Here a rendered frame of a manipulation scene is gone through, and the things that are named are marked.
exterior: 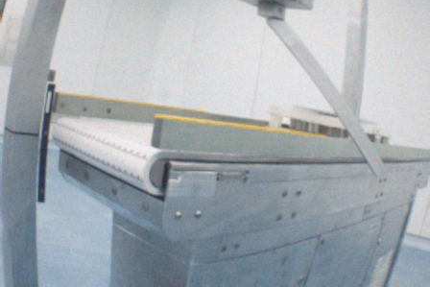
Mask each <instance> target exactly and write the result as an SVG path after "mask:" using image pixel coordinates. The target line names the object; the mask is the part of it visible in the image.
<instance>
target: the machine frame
mask: <svg viewBox="0 0 430 287"><path fill-rule="evenodd" d="M65 3H66V0H28V3H27V7H26V10H25V13H24V18H23V20H22V25H21V30H20V33H19V36H18V41H17V46H16V51H15V55H14V59H13V63H12V73H11V79H10V85H9V91H8V99H7V107H6V114H5V128H4V131H3V135H4V137H3V143H2V144H3V148H2V159H1V162H2V165H1V186H0V187H1V192H0V194H1V197H0V199H1V203H0V204H1V208H0V209H1V217H2V224H3V230H2V231H3V232H2V254H3V256H2V257H3V268H4V270H3V271H4V278H5V279H4V281H5V287H38V272H37V271H38V269H37V254H36V253H37V250H36V248H37V246H36V187H37V185H36V181H37V164H38V160H37V158H38V147H39V134H40V130H41V117H42V111H43V106H44V100H45V93H46V88H47V83H48V76H49V70H50V65H51V59H52V56H53V53H54V47H55V42H56V39H57V36H58V30H59V25H60V21H61V16H62V14H63V10H64V5H65ZM368 3H369V1H368V0H348V10H347V12H348V15H347V27H346V28H347V31H346V34H347V36H346V58H345V68H344V77H343V86H342V96H343V99H344V100H345V101H346V103H347V104H348V107H349V108H350V110H351V111H352V112H353V114H354V115H355V116H356V117H358V118H359V117H360V107H361V103H362V99H361V98H362V93H363V83H364V75H365V71H364V69H365V61H366V57H365V55H366V48H367V44H366V43H367V26H368V23H367V22H368Z"/></svg>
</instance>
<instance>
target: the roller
mask: <svg viewBox="0 0 430 287"><path fill-rule="evenodd" d="M166 162H167V160H166V159H164V158H161V159H158V160H157V161H155V162H154V163H153V165H152V166H151V168H150V171H149V172H150V175H149V177H150V182H151V184H152V186H153V187H156V188H166V184H167V179H168V173H169V168H166V166H167V163H166Z"/></svg>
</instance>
